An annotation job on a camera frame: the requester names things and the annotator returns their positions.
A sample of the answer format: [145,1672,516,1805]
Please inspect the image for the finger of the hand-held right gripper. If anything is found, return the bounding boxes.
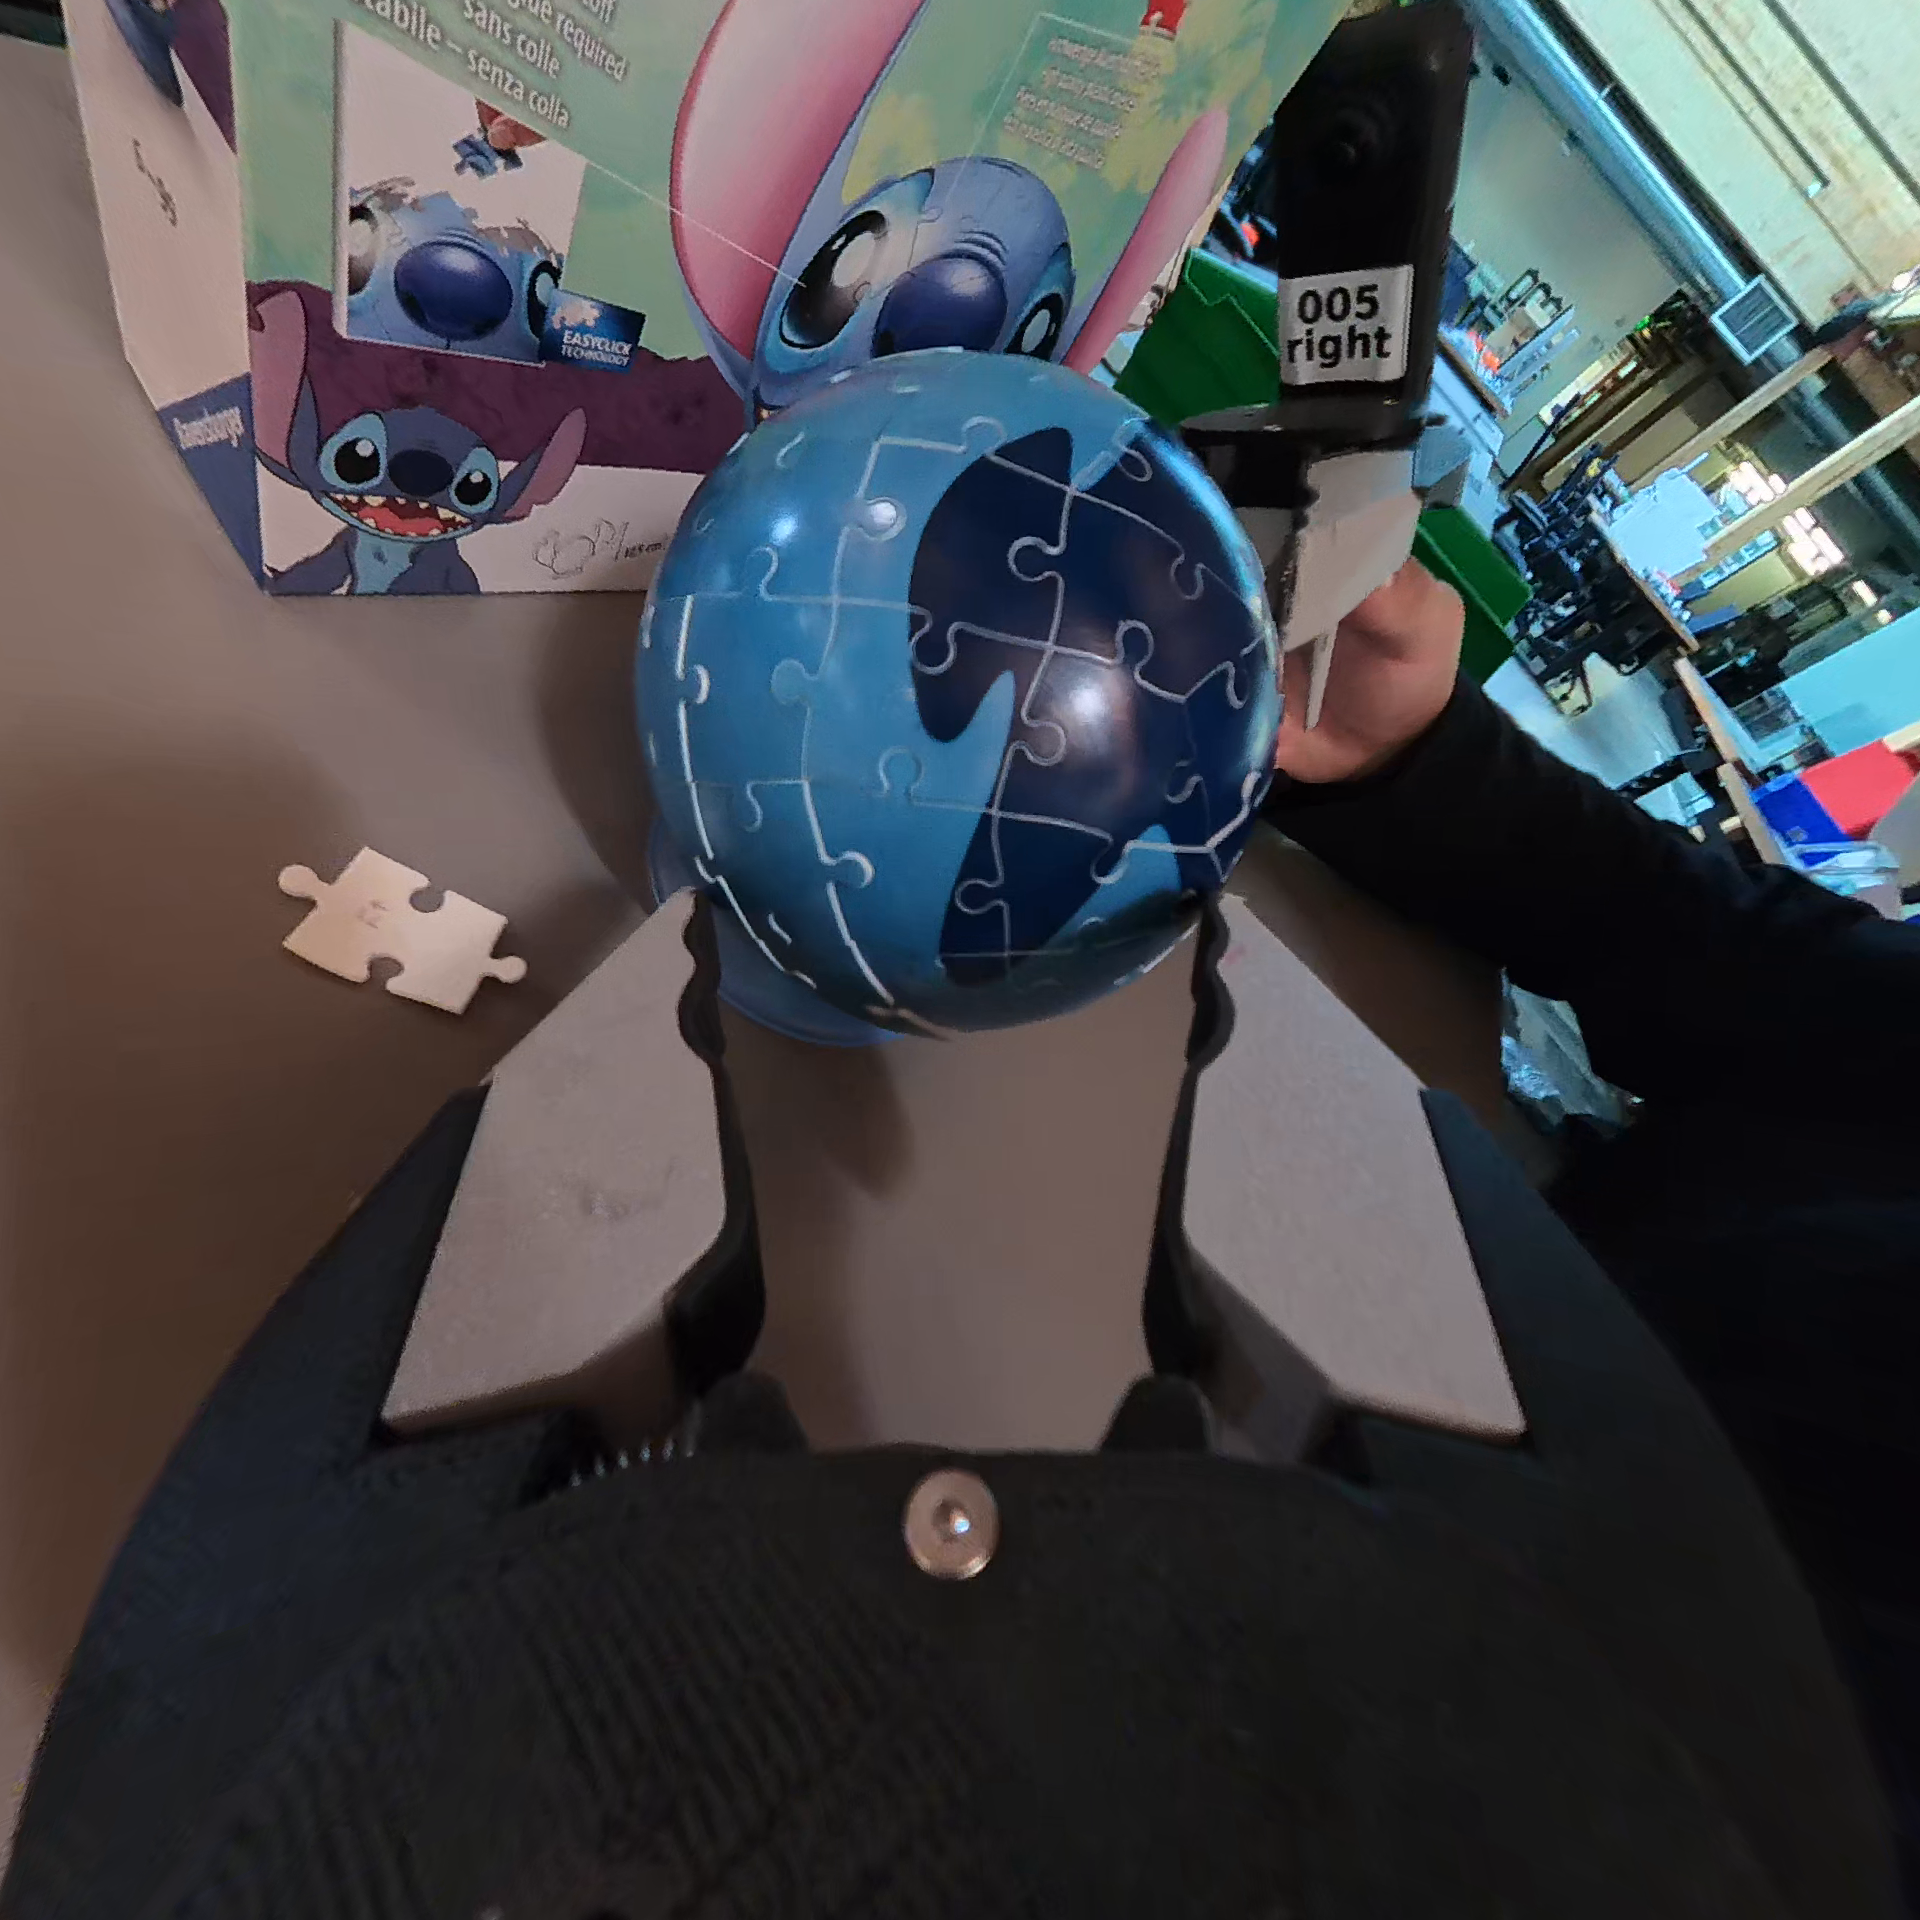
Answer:
[1283,456,1427,646]

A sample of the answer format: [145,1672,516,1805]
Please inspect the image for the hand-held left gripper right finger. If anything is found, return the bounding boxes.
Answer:
[1144,889,1528,1455]

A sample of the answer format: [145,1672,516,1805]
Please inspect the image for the grey wall vent grille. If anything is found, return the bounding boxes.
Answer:
[1709,275,1802,362]

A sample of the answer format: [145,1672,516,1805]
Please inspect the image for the person's right hand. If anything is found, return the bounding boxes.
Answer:
[1277,565,1468,789]

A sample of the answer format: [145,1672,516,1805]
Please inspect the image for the printed cartoon puzzle box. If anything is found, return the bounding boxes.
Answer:
[61,0,1355,602]

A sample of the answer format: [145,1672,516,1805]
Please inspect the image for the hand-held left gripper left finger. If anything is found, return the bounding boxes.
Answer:
[379,884,773,1426]

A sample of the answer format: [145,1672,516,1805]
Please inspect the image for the long silver wall duct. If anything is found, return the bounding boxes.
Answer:
[1462,0,1827,206]

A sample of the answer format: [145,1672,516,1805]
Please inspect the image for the blue storage bin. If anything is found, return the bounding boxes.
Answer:
[1748,769,1841,867]

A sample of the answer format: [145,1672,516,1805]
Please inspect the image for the white joined puzzle pieces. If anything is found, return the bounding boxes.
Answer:
[273,846,529,1017]

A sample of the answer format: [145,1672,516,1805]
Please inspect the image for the blue puzzle ball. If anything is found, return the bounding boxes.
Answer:
[633,344,1287,1033]

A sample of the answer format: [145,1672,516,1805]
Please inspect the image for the red storage bin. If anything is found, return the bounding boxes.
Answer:
[1802,737,1920,846]

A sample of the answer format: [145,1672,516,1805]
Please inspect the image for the green storage bin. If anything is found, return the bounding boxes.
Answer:
[1111,250,1534,690]

